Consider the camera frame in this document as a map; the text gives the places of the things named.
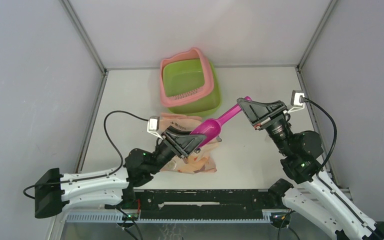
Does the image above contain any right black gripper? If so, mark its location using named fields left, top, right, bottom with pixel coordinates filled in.
left=235, top=98, right=292, bottom=156

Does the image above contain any left black cable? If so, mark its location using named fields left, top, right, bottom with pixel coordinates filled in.
left=22, top=110, right=150, bottom=200

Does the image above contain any magenta plastic scoop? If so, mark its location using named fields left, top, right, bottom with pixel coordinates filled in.
left=190, top=103, right=242, bottom=148

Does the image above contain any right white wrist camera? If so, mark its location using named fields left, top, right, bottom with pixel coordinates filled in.
left=287, top=90, right=306, bottom=114

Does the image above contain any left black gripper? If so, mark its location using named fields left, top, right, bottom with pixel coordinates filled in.
left=147, top=125, right=206, bottom=175

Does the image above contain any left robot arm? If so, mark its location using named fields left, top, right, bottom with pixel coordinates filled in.
left=33, top=127, right=207, bottom=219

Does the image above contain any pink green litter box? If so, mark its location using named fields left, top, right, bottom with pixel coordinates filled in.
left=159, top=47, right=222, bottom=117

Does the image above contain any cat litter bag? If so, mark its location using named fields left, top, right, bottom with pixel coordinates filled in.
left=158, top=112, right=223, bottom=175

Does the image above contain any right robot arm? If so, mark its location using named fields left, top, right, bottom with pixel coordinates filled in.
left=237, top=98, right=384, bottom=240

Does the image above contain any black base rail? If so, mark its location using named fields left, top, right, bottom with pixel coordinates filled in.
left=120, top=189, right=287, bottom=221

